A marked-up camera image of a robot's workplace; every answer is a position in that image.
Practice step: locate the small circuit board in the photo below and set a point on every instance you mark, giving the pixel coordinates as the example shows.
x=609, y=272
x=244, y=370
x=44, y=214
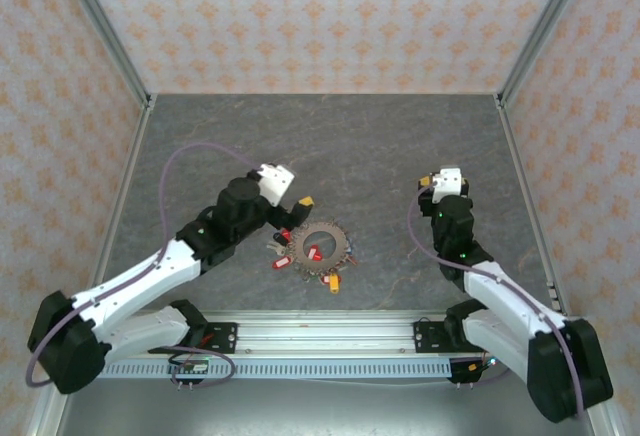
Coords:
x=192, y=368
x=475, y=367

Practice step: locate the aluminium table side rail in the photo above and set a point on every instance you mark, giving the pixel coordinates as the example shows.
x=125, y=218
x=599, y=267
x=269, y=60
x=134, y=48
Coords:
x=524, y=181
x=125, y=181

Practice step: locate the silver metal key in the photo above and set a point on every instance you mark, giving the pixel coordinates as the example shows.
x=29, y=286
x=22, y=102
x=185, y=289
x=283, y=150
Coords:
x=273, y=246

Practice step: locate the red key tag white label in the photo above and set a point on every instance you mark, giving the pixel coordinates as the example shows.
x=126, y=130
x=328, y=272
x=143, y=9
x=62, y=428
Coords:
x=281, y=262

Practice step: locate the grey metal sheet panel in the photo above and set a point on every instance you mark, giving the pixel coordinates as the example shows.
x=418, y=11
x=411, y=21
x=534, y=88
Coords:
x=325, y=411

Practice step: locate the aluminium frame post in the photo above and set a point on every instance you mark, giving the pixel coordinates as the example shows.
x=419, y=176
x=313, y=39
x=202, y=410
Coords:
x=105, y=31
x=541, y=31

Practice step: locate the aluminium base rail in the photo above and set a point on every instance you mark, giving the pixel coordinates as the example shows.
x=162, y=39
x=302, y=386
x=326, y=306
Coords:
x=325, y=336

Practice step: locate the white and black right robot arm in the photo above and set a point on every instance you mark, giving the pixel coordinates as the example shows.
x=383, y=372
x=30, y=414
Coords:
x=500, y=296

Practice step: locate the bunch of tagged keys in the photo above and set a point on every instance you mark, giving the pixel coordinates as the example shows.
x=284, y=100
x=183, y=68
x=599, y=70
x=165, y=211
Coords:
x=300, y=248

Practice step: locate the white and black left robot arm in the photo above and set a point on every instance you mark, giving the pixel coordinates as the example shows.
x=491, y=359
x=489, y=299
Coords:
x=140, y=276

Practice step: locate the red plastic key tag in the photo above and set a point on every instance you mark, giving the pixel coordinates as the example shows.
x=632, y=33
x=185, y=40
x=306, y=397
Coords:
x=284, y=237
x=314, y=254

